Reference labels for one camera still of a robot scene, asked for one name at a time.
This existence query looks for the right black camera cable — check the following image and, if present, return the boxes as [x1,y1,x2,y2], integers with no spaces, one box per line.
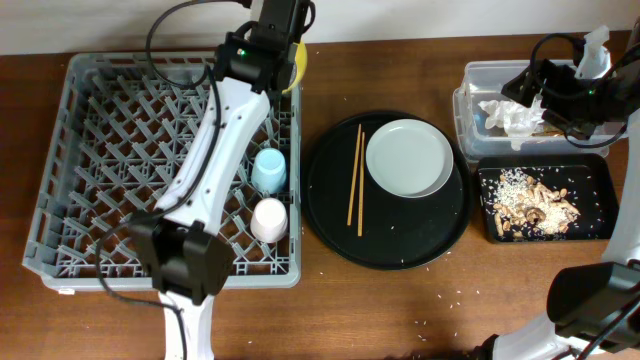
[528,32,631,150]

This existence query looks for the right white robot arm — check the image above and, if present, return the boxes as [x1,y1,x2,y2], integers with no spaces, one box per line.
[469,30,639,360]

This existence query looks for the black camera cable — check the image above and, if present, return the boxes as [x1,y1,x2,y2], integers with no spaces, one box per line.
[94,0,317,360]
[528,32,631,150]

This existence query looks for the left black camera cable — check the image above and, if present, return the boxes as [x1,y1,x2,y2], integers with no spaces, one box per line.
[94,0,317,360]

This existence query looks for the white paper napkin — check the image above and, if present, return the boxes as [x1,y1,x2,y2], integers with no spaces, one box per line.
[478,99,548,151]

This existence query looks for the grey plastic dishwasher rack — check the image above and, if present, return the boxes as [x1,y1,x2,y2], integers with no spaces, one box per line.
[22,52,301,293]

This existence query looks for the pink plastic cup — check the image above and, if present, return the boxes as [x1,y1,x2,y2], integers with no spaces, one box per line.
[250,198,288,243]

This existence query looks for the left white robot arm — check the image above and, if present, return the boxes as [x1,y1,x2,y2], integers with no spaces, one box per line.
[129,32,307,359]

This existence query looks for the wooden chopstick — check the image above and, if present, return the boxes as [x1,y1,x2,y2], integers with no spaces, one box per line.
[347,124,362,226]
[357,131,366,237]

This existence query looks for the black rectangular waste tray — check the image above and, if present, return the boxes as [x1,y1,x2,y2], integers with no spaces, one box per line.
[476,154,618,244]

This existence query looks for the yellow bowl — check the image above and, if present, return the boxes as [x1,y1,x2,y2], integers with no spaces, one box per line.
[282,42,308,94]

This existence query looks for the light blue plastic cup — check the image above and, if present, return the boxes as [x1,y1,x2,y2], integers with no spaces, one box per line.
[251,148,286,194]

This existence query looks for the clear plastic waste bin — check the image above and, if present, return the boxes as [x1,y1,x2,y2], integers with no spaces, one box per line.
[452,60,580,163]

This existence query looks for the white ceramic plate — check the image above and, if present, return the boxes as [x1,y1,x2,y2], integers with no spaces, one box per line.
[365,119,454,199]

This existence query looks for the round black serving tray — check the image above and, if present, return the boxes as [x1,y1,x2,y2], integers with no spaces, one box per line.
[301,110,475,270]

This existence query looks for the golden brown food scraps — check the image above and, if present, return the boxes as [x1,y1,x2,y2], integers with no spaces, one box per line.
[482,168,582,242]

